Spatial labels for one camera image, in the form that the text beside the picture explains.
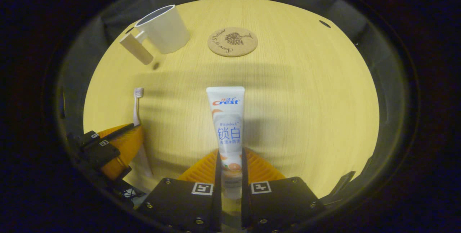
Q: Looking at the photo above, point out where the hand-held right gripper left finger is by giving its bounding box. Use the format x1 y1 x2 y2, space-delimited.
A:
138 149 222 233

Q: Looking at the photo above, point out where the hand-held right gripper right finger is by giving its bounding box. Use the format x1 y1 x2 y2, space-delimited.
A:
241 147 326 233

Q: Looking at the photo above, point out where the white toothbrush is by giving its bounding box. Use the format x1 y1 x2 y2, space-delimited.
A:
133 88 154 178

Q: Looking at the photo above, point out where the white toothpaste tube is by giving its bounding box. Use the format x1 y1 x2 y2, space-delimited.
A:
206 86 246 200

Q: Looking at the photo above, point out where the white cup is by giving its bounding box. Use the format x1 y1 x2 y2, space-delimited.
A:
120 5 191 65

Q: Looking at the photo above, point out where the round cork coaster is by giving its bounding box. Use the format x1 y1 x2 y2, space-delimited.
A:
208 27 258 58

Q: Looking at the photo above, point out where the wooden desktop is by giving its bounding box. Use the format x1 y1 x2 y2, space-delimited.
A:
83 0 380 200

